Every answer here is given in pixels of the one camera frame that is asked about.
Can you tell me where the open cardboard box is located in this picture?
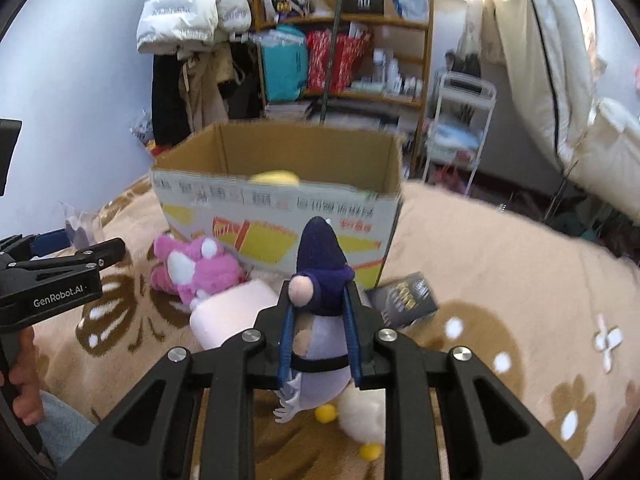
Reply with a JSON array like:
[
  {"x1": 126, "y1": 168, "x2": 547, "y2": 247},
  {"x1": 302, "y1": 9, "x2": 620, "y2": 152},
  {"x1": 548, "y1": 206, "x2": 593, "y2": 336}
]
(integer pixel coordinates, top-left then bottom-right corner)
[{"x1": 151, "y1": 119, "x2": 401, "y2": 288}]

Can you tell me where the black Face tissue pack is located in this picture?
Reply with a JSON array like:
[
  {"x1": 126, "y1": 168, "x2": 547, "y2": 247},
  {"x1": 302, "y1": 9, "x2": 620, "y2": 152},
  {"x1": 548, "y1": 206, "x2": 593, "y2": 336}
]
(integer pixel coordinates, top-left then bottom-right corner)
[{"x1": 366, "y1": 272, "x2": 438, "y2": 330}]

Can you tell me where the white puffer jacket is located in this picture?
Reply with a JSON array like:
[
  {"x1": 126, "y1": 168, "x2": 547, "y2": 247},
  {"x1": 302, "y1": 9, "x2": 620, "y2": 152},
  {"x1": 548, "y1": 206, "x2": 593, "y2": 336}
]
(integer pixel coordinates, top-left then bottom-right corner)
[{"x1": 137, "y1": 0, "x2": 252, "y2": 56}]

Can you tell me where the yellow dog plush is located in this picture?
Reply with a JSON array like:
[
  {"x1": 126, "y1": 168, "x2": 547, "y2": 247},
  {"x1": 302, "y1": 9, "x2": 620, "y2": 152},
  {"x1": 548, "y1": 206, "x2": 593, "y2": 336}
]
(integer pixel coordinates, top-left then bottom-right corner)
[{"x1": 248, "y1": 170, "x2": 300, "y2": 186}]

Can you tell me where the wooden shelf unit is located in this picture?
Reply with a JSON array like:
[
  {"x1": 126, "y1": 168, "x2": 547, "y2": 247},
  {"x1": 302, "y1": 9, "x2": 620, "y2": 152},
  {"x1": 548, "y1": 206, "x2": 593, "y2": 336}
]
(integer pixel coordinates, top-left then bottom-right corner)
[{"x1": 283, "y1": 0, "x2": 435, "y2": 174}]

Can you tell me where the person's left hand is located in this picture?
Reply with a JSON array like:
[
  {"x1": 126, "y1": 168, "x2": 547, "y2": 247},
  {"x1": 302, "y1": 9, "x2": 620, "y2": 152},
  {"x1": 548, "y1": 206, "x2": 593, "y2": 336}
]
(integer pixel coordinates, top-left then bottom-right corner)
[{"x1": 8, "y1": 327, "x2": 44, "y2": 426}]

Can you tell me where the white fluffy penguin plush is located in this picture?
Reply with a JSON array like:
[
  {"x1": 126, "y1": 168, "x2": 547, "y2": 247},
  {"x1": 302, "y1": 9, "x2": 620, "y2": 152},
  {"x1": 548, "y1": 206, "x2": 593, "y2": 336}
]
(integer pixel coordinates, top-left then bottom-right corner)
[{"x1": 314, "y1": 382, "x2": 386, "y2": 462}]

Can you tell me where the white rolling cart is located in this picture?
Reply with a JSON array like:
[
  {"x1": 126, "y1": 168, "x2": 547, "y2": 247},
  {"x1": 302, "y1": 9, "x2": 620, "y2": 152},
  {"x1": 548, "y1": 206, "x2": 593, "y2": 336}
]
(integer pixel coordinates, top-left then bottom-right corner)
[{"x1": 422, "y1": 70, "x2": 497, "y2": 196}]

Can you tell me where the red patterned gift bag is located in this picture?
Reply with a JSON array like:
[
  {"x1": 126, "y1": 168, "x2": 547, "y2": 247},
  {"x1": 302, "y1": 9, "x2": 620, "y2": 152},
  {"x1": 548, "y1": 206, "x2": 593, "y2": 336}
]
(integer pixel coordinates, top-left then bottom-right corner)
[{"x1": 306, "y1": 29, "x2": 371, "y2": 93}]

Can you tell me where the cream reclining chair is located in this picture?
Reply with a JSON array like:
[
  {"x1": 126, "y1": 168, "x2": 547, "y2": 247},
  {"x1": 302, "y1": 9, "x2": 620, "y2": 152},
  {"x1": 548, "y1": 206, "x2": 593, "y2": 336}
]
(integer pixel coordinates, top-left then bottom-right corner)
[{"x1": 492, "y1": 0, "x2": 639, "y2": 219}]

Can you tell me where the purple hooded gnome plush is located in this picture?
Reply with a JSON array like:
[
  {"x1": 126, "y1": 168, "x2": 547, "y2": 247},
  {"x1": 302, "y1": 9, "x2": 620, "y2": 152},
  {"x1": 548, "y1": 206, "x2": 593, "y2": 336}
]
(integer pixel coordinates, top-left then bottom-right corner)
[{"x1": 273, "y1": 217, "x2": 355, "y2": 424}]

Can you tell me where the teal bag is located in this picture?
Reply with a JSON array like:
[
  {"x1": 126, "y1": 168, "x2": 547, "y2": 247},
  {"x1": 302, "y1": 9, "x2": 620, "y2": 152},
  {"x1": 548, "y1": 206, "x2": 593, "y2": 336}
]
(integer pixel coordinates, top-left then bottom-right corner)
[{"x1": 260, "y1": 25, "x2": 308, "y2": 103}]

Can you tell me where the pink cat paw plush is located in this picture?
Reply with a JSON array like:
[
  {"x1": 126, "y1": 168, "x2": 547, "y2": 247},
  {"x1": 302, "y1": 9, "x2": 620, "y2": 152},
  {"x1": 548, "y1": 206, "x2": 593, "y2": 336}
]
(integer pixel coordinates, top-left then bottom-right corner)
[{"x1": 150, "y1": 234, "x2": 245, "y2": 311}]

